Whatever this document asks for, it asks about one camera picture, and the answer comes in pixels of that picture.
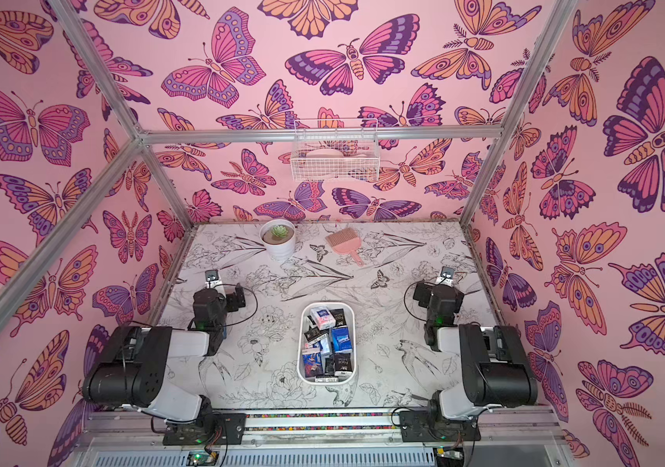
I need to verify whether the dark blue tissue pack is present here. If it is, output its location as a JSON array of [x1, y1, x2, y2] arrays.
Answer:
[[301, 348, 324, 379]]

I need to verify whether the pink blue floral tissue pack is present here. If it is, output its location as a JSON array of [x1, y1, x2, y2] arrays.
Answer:
[[309, 307, 336, 331]]

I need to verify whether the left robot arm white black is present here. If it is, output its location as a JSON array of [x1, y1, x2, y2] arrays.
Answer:
[[81, 270, 254, 425]]

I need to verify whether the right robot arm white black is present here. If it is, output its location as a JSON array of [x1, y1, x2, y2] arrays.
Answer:
[[404, 268, 538, 428]]

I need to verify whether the white oval storage box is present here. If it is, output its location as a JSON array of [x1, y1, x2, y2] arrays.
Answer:
[[297, 302, 359, 386]]

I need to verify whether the white pot with succulent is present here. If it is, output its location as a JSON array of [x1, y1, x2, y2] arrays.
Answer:
[[260, 219, 297, 263]]

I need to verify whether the black sachet top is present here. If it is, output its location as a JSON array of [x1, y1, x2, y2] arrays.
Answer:
[[331, 309, 347, 328]]

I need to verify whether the black sachet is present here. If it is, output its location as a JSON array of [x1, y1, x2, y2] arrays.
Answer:
[[334, 353, 354, 377], [331, 309, 347, 328]]

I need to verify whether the pink dustpan brush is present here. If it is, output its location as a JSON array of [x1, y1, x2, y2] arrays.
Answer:
[[326, 228, 365, 267]]

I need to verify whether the black sachet bottom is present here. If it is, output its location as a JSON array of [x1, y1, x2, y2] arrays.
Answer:
[[334, 353, 354, 377]]

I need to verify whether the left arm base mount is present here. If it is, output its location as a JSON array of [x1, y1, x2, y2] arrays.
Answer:
[[162, 413, 247, 447]]

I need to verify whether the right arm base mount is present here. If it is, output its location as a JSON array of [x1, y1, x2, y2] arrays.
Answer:
[[391, 408, 482, 444]]

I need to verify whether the aluminium rail front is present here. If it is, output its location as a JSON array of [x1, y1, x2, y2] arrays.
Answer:
[[74, 405, 567, 451]]

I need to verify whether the white wire wall basket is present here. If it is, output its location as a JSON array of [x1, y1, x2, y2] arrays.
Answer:
[[288, 119, 381, 183]]

